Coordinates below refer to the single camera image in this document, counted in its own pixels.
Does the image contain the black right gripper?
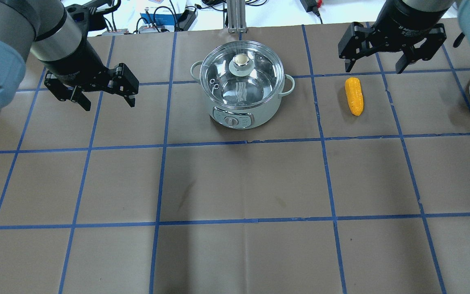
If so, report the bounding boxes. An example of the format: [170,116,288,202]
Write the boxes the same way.
[338,22,446,74]

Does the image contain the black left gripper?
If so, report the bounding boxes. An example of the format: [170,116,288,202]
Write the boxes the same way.
[44,49,139,111]

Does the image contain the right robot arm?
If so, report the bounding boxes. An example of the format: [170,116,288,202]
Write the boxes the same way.
[337,0,470,74]

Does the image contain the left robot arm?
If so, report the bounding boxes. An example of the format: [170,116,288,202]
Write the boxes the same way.
[0,0,139,111]

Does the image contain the yellow corn cob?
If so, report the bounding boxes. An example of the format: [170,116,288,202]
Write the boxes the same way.
[345,78,364,116]

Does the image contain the light green electric pot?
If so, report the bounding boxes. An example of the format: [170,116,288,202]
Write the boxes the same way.
[190,40,295,130]

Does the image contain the blue and white box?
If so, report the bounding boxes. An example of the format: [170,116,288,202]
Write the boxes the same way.
[140,5,189,31]

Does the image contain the glass pot lid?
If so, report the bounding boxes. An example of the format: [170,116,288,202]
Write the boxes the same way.
[190,40,286,109]

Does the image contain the aluminium camera mount post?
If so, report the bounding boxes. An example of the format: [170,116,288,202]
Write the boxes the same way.
[226,0,247,33]

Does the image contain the black power adapter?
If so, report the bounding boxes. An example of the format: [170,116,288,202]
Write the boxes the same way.
[299,0,323,17]

